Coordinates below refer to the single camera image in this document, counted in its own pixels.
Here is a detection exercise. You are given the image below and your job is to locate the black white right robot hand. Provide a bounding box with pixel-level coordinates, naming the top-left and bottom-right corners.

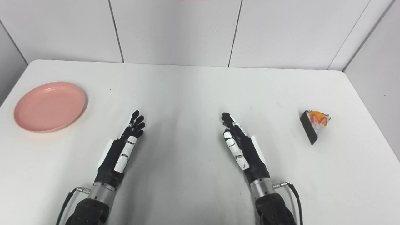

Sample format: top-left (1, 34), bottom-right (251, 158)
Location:
top-left (221, 112), bottom-right (271, 185)

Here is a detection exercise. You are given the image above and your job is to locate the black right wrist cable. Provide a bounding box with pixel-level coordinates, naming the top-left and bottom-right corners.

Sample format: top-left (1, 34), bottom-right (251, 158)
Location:
top-left (273, 182), bottom-right (303, 225)

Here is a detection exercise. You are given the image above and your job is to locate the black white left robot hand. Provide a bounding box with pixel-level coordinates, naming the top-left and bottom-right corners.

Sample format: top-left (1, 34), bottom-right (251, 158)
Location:
top-left (95, 110), bottom-right (146, 188)

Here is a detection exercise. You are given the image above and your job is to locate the chocolate cake slice with fruit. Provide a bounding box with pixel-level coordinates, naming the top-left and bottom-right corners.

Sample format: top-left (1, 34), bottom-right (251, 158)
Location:
top-left (300, 110), bottom-right (332, 146)

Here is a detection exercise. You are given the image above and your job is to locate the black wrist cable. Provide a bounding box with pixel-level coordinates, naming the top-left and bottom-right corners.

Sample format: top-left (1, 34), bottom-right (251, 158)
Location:
top-left (56, 187), bottom-right (91, 225)
top-left (273, 182), bottom-right (303, 225)

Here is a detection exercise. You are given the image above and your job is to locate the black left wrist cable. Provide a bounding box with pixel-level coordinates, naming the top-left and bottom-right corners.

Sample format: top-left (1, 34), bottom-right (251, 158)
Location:
top-left (56, 187), bottom-right (91, 225)

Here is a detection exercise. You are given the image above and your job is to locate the pink round plate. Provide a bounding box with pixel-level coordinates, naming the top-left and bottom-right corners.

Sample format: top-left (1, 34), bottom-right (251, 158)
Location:
top-left (13, 82), bottom-right (86, 133)

